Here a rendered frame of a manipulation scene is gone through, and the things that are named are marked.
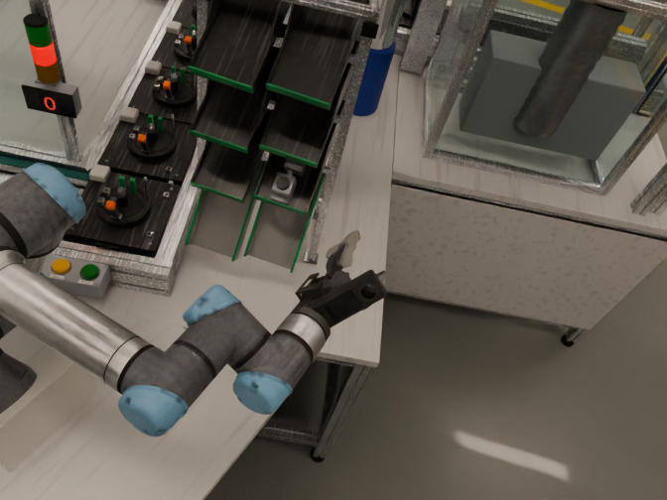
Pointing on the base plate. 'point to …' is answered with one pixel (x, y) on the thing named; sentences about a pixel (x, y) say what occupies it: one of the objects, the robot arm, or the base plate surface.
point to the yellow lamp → (48, 73)
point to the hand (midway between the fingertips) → (371, 253)
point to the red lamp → (44, 55)
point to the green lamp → (39, 37)
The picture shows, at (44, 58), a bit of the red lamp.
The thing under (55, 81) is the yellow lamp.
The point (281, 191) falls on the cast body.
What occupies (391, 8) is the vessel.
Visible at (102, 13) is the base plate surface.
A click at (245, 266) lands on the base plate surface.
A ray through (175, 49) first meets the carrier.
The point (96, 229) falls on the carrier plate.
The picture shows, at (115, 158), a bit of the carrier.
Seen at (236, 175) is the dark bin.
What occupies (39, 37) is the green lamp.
